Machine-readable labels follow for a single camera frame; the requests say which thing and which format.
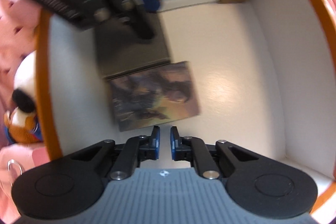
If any photo card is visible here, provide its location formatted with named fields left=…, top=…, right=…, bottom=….
left=108, top=61, right=200, bottom=132

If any orange blue plush doll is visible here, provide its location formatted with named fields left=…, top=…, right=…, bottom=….
left=3, top=107, right=43, bottom=144

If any white black plush toy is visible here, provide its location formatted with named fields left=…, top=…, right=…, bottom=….
left=12, top=51, right=37, bottom=113

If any pink pouch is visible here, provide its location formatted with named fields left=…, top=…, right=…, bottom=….
left=1, top=143, right=50, bottom=198

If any pink patterned bed duvet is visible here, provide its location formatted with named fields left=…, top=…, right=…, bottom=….
left=0, top=0, right=336, bottom=224

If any orange cardboard storage box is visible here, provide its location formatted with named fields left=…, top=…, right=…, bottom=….
left=37, top=0, right=335, bottom=223

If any silver key ring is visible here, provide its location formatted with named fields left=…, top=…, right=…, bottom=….
left=6, top=159, right=24, bottom=178

